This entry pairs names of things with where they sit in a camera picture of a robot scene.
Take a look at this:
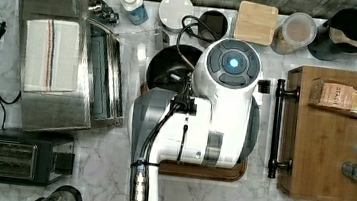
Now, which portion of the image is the black bowl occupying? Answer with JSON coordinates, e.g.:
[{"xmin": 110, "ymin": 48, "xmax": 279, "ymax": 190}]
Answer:
[{"xmin": 146, "ymin": 44, "xmax": 203, "ymax": 92}]

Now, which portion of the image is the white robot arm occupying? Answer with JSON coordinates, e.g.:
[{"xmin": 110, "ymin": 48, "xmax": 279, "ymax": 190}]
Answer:
[{"xmin": 128, "ymin": 38, "xmax": 263, "ymax": 201}]

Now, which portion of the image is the stainless steel toaster oven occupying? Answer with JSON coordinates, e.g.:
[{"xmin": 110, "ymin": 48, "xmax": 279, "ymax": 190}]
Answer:
[{"xmin": 18, "ymin": 0, "xmax": 124, "ymax": 132}]

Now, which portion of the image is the white round canister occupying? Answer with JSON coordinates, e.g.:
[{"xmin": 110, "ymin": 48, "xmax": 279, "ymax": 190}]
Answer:
[{"xmin": 158, "ymin": 0, "xmax": 194, "ymax": 33}]

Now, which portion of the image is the bamboo lid container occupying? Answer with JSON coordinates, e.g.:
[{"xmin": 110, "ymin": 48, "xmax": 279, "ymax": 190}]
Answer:
[{"xmin": 234, "ymin": 1, "xmax": 278, "ymax": 46}]

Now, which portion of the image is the blue bottle white cap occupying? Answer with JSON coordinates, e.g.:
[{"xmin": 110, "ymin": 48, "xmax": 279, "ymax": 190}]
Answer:
[{"xmin": 120, "ymin": 0, "xmax": 149, "ymax": 26}]

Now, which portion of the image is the striped white towel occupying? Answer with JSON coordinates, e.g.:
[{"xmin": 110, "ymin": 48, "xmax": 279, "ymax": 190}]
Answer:
[{"xmin": 23, "ymin": 19, "xmax": 80, "ymax": 93}]

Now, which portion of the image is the clear plastic jar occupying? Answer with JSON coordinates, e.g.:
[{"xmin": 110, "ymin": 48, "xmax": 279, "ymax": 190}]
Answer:
[{"xmin": 271, "ymin": 12, "xmax": 317, "ymax": 55}]

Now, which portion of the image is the dark glass jar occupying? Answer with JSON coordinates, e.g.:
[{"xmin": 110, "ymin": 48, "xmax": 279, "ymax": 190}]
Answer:
[{"xmin": 34, "ymin": 185, "xmax": 83, "ymax": 201}]

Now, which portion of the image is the box of tea bags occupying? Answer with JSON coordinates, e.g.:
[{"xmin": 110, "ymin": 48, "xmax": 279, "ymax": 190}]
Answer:
[{"xmin": 308, "ymin": 79, "xmax": 357, "ymax": 115}]

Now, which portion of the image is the black slot toaster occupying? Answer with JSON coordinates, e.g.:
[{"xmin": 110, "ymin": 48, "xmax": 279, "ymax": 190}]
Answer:
[{"xmin": 0, "ymin": 128, "xmax": 75, "ymax": 186}]

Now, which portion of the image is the black utensil holder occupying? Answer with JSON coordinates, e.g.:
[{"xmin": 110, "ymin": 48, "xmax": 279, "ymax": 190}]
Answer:
[{"xmin": 308, "ymin": 8, "xmax": 357, "ymax": 61}]

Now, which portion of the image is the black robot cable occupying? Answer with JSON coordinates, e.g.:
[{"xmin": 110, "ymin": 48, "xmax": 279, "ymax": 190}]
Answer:
[{"xmin": 173, "ymin": 13, "xmax": 223, "ymax": 73}]

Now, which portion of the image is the wooden tray with black handle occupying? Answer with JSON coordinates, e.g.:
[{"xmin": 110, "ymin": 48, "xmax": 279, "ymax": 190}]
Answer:
[{"xmin": 277, "ymin": 65, "xmax": 357, "ymax": 201}]

